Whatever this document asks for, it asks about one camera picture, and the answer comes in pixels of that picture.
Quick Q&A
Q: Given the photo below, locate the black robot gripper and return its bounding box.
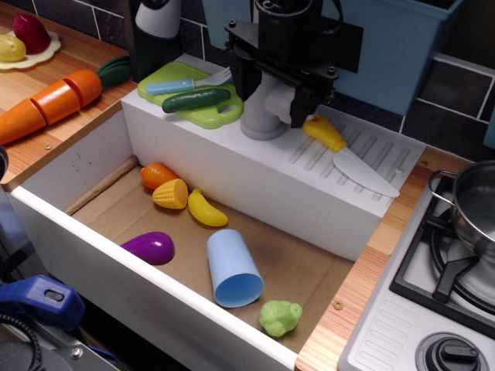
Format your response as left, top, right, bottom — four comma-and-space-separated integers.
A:
224, 1, 364, 128

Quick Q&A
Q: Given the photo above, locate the grey toy faucet with lever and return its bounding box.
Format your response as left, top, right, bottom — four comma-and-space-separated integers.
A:
241, 72, 295, 141

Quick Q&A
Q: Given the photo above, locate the green plastic cutting board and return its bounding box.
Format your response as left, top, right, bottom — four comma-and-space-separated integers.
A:
138, 61, 244, 129

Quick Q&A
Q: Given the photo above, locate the green toy cucumber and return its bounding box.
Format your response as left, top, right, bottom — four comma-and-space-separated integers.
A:
162, 88, 231, 114

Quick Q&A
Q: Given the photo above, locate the teal plastic bin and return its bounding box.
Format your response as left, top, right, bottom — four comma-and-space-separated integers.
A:
203, 1, 460, 114

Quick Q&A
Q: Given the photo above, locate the yellow toy banana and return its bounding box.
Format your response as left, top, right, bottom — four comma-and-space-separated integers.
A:
188, 189, 229, 227

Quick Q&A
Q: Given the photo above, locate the yellow toy corn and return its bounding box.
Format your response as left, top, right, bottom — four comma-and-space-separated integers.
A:
152, 179, 189, 209

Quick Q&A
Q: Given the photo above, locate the small orange toy carrot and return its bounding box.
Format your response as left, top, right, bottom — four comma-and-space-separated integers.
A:
140, 162, 179, 190

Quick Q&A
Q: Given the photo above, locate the white toy sink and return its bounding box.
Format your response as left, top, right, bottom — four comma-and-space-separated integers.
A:
2, 81, 428, 370

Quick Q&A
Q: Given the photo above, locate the light blue plastic cup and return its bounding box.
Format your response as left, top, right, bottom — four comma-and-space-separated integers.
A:
207, 229, 265, 308

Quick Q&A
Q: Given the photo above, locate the purple toy eggplant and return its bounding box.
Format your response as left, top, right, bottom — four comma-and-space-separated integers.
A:
121, 231, 176, 265

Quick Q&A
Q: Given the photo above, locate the large orange toy carrot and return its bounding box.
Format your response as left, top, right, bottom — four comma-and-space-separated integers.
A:
1, 56, 132, 145

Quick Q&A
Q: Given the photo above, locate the steel cooking pot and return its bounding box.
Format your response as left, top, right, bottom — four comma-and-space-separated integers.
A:
428, 160, 494, 263

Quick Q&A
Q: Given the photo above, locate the light green toy vegetable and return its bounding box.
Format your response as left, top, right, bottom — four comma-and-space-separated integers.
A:
259, 300, 303, 338

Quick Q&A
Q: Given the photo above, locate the cream flower shaped plate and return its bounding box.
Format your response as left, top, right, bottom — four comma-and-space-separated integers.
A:
0, 31, 61, 70

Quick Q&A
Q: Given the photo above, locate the grey toy stove top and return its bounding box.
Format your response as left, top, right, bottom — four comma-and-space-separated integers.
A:
337, 172, 494, 370

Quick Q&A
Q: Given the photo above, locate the red toy fruit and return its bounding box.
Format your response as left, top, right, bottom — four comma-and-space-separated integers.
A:
12, 13, 51, 55

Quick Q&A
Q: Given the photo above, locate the yellow toy potato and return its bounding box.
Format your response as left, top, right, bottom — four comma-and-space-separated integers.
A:
0, 34, 26, 63

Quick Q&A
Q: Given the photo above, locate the black stove grate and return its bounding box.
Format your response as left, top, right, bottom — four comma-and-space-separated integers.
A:
390, 176, 494, 338

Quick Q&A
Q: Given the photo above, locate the blue clamp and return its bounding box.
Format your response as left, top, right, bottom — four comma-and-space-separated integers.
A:
1, 275, 85, 331

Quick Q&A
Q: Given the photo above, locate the black stove knob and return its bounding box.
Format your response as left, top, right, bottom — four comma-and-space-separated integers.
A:
415, 332, 490, 371

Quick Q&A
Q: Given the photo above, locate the yellow handled toy knife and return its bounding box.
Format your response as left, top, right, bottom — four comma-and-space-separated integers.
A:
302, 115, 400, 199

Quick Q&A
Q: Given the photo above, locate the blue handled toy fork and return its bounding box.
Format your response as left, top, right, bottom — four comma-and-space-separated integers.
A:
145, 68, 231, 95

